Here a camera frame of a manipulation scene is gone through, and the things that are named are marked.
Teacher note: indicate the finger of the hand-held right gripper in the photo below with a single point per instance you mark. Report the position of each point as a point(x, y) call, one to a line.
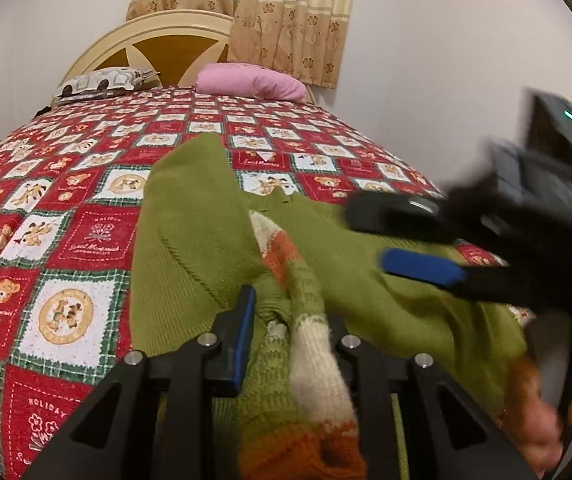
point(391, 212)
point(423, 266)

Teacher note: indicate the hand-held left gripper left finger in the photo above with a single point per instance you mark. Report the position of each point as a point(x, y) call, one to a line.
point(243, 340)

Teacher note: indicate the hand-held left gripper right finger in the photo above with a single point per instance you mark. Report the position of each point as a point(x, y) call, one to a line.
point(368, 367)

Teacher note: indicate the green orange striped knit sweater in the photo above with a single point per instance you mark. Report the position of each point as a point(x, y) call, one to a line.
point(206, 240)

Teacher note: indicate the person's right hand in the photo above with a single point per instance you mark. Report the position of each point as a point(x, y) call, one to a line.
point(541, 430)

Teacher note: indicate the pink pillow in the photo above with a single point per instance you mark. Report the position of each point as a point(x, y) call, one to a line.
point(251, 82)

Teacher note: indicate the red printed patchwork blanket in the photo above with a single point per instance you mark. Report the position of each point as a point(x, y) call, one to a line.
point(66, 210)

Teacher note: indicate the cream wooden headboard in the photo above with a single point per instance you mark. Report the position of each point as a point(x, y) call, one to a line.
point(176, 45)

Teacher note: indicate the grey patterned pillow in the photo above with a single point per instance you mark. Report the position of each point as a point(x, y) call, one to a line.
point(101, 82)

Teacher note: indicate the dark cloth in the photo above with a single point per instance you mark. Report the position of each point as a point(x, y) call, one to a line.
point(43, 110)

